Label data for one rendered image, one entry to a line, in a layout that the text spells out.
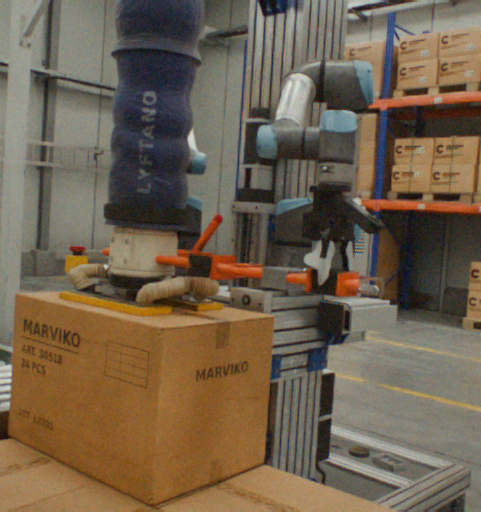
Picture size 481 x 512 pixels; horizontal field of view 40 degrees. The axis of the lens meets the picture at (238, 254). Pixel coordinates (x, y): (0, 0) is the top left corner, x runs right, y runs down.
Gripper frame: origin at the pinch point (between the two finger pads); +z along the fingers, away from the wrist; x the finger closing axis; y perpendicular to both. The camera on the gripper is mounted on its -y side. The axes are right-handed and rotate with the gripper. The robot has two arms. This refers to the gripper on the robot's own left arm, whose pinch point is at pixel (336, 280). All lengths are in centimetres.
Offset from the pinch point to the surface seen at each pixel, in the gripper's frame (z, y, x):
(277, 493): 53, 17, -8
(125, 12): -62, 59, 12
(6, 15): -333, 955, -463
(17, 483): 53, 61, 35
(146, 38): -55, 54, 9
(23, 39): -139, 379, -152
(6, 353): 48, 172, -26
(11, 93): -99, 386, -148
